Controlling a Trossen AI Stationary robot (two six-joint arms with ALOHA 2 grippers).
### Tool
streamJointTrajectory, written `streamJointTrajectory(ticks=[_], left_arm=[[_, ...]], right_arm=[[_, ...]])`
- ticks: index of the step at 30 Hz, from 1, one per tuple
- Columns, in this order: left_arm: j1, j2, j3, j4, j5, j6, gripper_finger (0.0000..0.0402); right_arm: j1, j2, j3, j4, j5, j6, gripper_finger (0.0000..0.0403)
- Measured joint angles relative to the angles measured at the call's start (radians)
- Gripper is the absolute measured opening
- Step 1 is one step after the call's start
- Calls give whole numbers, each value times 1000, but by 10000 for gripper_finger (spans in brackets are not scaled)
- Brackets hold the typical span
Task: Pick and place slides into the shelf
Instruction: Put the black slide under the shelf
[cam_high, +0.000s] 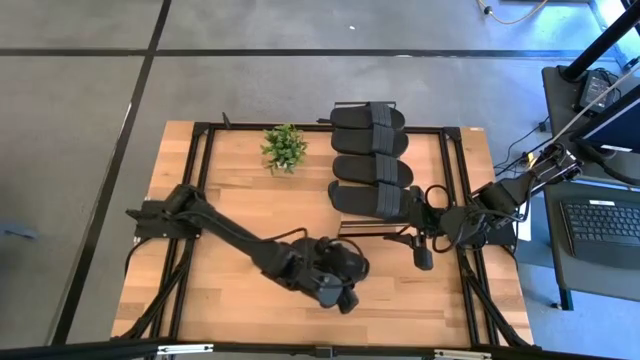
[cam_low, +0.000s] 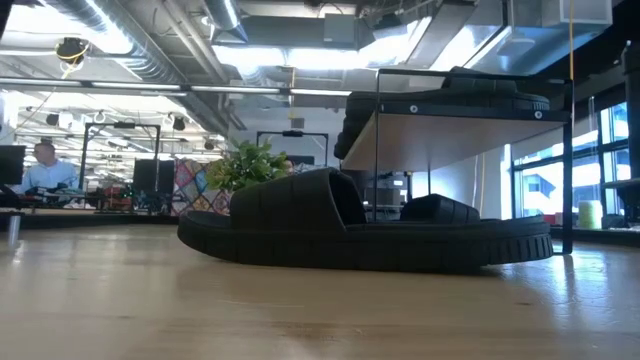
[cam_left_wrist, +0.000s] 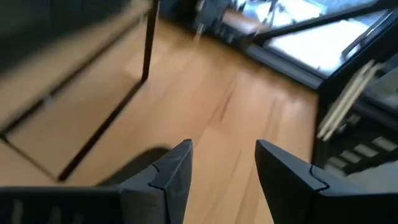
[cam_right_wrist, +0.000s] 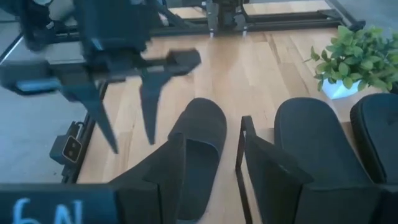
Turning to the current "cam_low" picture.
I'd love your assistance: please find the small green potted plant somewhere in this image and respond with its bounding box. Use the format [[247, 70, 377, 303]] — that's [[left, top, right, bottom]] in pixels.
[[205, 139, 291, 194]]

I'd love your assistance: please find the colourful patterned quilt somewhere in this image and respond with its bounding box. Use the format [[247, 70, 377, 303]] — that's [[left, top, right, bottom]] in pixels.
[[172, 158, 232, 217]]

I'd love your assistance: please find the black upright panel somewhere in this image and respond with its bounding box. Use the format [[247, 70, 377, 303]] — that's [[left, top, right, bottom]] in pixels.
[[132, 158, 174, 197]]

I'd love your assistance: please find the long ceiling light bar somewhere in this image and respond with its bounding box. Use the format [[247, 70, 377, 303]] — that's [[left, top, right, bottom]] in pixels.
[[0, 78, 354, 99]]

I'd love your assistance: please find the large glass window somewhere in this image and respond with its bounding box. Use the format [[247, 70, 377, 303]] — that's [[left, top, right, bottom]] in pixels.
[[512, 102, 631, 216]]

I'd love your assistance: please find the yellow-green roll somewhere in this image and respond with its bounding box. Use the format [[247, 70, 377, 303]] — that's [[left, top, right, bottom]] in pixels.
[[578, 199, 604, 230]]

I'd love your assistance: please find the black ceiling dome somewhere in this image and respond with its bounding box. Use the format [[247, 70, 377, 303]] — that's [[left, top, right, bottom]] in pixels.
[[54, 37, 91, 66]]

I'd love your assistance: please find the black computer monitor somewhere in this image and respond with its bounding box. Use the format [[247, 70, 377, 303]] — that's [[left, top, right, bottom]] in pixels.
[[0, 144, 26, 186]]

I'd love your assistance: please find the black rig frame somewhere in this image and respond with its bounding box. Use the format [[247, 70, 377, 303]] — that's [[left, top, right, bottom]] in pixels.
[[256, 129, 330, 169], [79, 122, 162, 201]]

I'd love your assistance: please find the wooden shelf with black frame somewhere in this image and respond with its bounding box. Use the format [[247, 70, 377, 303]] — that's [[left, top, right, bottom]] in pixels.
[[341, 67, 575, 255]]

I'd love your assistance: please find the silver round ceiling duct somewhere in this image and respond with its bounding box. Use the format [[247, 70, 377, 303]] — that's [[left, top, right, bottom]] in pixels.
[[39, 0, 236, 136]]

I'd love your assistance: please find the black aluminium table frame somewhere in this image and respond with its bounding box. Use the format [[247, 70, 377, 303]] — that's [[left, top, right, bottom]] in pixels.
[[0, 213, 640, 247]]

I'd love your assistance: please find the rectangular metal ceiling duct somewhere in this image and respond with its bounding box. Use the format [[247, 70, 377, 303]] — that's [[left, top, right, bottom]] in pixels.
[[409, 0, 614, 76]]

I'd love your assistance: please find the yellow hanging cable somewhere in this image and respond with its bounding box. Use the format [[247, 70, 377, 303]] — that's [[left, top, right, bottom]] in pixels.
[[567, 0, 575, 69]]

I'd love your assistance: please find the silver metal post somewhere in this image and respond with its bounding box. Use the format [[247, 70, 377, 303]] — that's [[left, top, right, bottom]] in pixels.
[[7, 212, 22, 249]]

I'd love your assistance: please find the black vertical post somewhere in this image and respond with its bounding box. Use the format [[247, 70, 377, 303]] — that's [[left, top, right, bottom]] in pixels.
[[621, 39, 640, 224]]

